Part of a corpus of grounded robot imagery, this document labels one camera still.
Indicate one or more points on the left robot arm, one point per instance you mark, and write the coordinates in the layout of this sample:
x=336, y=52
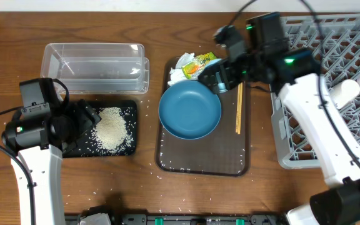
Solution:
x=40, y=131

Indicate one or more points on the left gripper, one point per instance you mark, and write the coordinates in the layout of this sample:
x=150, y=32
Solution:
x=85, y=118

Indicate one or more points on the dark blue plate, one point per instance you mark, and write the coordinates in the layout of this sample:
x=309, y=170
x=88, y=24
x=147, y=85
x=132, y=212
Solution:
x=189, y=110

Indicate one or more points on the wooden chopstick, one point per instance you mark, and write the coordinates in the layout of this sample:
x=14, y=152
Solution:
x=238, y=109

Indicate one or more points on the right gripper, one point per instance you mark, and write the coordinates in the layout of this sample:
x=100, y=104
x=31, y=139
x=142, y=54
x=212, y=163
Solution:
x=228, y=67

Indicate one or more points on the black waste tray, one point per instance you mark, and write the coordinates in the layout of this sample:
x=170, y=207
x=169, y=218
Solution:
x=83, y=152

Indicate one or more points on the white tissue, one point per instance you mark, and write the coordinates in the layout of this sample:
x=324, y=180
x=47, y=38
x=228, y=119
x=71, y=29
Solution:
x=176, y=73

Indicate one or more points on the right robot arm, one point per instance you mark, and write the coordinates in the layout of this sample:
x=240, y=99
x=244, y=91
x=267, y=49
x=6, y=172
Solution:
x=295, y=77

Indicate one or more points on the dark brown serving tray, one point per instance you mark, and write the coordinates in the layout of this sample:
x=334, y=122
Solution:
x=224, y=152

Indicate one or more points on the light blue small bowl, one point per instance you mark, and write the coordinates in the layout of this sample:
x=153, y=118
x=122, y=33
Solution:
x=213, y=76

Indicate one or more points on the pile of white rice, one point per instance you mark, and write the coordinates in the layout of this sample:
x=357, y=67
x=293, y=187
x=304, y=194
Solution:
x=115, y=134

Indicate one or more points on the green yellow snack wrapper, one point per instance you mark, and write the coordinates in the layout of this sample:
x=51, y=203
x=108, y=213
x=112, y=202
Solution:
x=197, y=64

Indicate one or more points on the grey dishwasher rack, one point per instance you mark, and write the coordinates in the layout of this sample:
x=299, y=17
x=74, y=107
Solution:
x=341, y=61

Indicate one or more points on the white cup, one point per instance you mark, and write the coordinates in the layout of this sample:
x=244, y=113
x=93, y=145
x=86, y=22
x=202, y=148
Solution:
x=344, y=92

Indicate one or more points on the clear plastic bin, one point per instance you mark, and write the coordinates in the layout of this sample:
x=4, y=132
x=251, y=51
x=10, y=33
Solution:
x=97, y=68

